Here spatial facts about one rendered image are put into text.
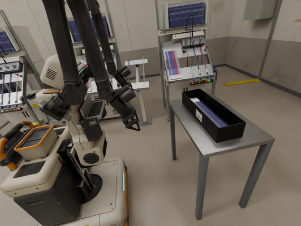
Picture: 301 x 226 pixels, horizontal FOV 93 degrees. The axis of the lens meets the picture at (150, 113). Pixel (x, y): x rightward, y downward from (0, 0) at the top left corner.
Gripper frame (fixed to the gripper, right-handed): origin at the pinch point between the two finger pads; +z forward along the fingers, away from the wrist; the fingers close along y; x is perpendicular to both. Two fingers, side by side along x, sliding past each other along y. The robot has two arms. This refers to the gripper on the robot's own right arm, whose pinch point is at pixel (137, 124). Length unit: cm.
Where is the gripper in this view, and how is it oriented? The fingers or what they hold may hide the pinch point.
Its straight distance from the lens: 79.0
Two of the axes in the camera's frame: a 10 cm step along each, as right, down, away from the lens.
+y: -1.7, -4.8, 8.6
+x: -8.1, 5.6, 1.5
